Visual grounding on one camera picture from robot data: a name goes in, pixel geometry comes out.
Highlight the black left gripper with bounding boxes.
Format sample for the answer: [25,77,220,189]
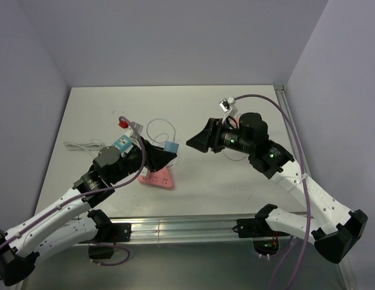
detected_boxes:
[110,136,177,184]

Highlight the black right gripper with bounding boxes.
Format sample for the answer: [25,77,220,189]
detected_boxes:
[186,118,253,154]

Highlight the blue charger plug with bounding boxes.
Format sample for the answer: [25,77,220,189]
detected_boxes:
[164,141,179,154]

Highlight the pink triangular power strip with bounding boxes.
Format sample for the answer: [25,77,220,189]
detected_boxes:
[137,167,174,190]

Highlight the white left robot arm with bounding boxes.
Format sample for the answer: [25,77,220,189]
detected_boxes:
[0,138,178,286]

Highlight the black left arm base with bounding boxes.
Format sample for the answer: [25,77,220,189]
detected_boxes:
[88,223,131,261]

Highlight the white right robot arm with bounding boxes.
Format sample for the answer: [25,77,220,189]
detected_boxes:
[186,112,368,263]

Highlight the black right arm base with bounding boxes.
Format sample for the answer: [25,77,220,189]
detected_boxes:
[232,218,289,255]

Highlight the teal power strip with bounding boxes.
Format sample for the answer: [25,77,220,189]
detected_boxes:
[112,135,132,153]

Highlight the aluminium frame rail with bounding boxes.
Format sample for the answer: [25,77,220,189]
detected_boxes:
[36,85,307,243]

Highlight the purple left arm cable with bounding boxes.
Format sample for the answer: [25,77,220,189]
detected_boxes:
[0,116,146,282]

